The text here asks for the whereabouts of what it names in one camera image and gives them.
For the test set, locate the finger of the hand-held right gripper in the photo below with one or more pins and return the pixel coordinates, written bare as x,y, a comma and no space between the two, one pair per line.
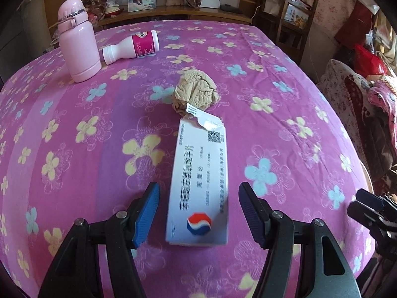
369,198
363,214

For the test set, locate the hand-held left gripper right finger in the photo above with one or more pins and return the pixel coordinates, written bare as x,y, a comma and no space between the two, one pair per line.
252,214

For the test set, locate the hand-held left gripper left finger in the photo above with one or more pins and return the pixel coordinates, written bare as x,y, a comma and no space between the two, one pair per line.
147,214

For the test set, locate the white medicine box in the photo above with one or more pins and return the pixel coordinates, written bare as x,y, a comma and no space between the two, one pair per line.
198,177

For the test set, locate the pink floral tablecloth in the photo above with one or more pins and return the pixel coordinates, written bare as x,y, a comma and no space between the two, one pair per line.
77,161

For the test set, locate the pink floral blanket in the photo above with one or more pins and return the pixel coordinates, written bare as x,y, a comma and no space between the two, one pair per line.
386,96

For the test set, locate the beige floral seat cover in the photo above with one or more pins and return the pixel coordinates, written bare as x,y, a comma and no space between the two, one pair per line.
336,77

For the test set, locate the beige crumpled paper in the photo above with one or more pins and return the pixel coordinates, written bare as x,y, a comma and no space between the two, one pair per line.
195,90

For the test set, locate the red plastic bag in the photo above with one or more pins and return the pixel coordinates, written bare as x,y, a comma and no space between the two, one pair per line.
369,60

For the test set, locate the white bottle with pink label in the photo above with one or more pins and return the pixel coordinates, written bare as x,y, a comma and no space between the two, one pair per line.
130,48

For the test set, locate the dark red cloth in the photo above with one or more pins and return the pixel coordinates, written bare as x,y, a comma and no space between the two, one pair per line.
353,24

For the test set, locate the pink insulated bottle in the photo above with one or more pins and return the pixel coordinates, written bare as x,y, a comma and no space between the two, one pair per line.
79,52

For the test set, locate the wooden chair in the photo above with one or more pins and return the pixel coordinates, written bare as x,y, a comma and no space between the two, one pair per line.
285,28

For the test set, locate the wooden shelf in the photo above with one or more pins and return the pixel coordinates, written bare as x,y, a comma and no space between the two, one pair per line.
186,14

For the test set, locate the red patterned bag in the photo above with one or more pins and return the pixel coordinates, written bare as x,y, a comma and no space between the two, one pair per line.
93,15

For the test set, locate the black small device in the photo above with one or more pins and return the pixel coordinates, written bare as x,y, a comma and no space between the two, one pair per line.
231,7

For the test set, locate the framed photo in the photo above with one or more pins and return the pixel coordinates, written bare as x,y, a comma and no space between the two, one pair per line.
142,1

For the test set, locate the silver refrigerator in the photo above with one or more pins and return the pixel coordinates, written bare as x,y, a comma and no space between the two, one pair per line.
40,21

